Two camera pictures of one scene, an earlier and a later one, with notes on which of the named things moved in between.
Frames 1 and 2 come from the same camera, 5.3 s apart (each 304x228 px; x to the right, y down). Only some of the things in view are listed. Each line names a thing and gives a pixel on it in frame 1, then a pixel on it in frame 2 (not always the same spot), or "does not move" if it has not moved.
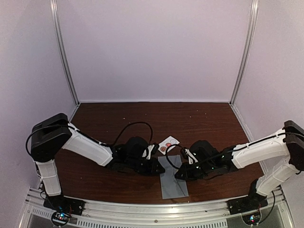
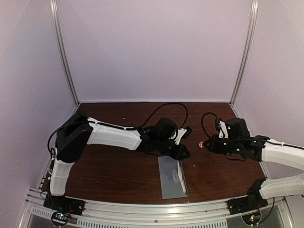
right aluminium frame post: [251, 33] does not move
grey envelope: [171, 186] does not move
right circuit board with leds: [252, 219] does not move
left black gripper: [154, 164] → [178, 155]
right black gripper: [187, 175] → [213, 147]
